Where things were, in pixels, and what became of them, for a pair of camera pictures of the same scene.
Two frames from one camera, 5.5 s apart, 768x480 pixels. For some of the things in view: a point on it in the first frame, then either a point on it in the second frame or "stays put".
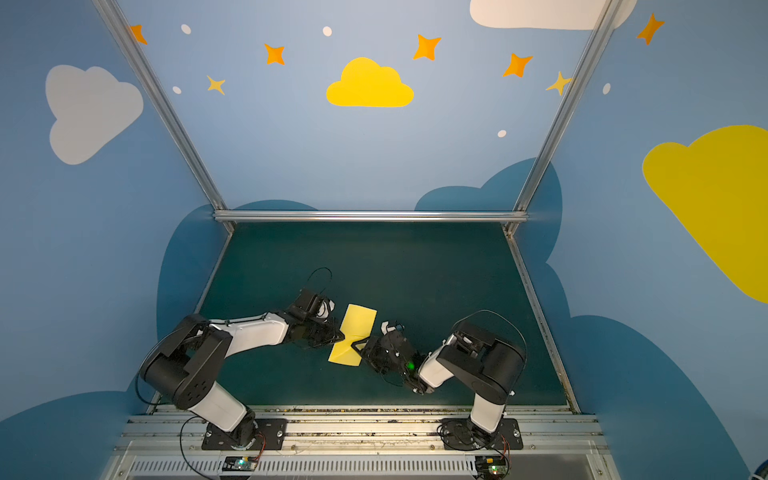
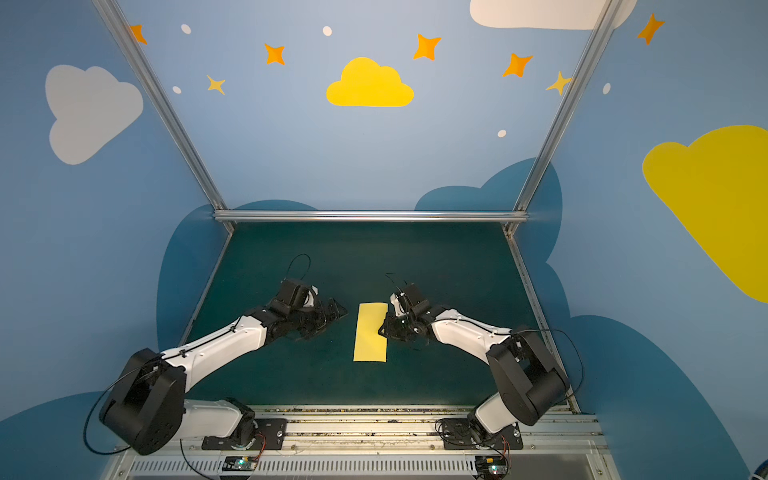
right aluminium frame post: x=565 y=114 stays put
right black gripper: x=377 y=351 -> x=398 y=322
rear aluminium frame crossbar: x=370 y=216 stays put
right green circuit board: x=491 y=467 stays put
